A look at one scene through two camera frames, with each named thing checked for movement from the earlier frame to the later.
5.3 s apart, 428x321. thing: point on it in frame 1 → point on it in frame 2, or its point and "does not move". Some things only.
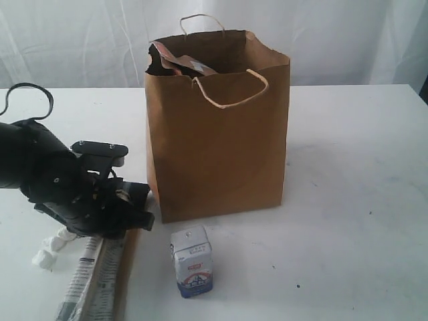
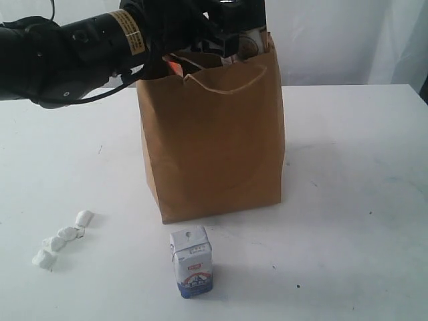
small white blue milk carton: [192, 250] does not move
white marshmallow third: [54, 244] does not move
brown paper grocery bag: [218, 144] does not move
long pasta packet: [99, 285] → [258, 35]
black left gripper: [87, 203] → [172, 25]
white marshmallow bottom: [45, 259] does not move
